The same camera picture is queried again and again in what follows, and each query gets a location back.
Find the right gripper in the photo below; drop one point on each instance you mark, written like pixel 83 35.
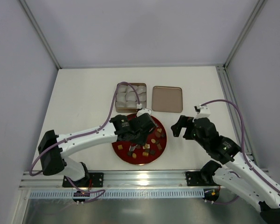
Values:
pixel 186 127

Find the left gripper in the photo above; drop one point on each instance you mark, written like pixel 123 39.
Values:
pixel 140 136

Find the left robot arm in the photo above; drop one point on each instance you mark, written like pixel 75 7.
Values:
pixel 55 150

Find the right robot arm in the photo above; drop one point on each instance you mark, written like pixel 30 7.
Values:
pixel 231 168

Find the large brown oval chocolate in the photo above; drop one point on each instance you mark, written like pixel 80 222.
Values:
pixel 157 134

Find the white bar chocolate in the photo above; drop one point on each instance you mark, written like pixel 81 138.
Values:
pixel 146 146

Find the red round tray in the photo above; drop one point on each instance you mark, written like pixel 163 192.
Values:
pixel 140 159

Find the gold tin box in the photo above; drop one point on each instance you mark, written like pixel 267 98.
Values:
pixel 126 99

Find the gold tin lid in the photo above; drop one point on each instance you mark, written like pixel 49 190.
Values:
pixel 167 99

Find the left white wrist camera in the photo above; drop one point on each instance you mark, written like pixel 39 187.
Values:
pixel 143 111

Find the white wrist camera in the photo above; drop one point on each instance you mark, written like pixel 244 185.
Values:
pixel 201 112
pixel 143 111

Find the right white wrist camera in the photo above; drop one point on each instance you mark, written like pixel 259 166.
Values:
pixel 201 112

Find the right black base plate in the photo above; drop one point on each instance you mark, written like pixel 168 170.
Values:
pixel 194 178

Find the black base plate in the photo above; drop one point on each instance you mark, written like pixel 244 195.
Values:
pixel 93 180
pixel 194 178

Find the right aluminium frame rail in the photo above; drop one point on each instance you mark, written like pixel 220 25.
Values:
pixel 235 118

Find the slotted cable duct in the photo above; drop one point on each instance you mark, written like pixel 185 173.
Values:
pixel 118 194

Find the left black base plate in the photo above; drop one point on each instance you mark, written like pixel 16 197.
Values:
pixel 93 180

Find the aluminium front rail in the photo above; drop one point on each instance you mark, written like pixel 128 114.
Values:
pixel 115 179

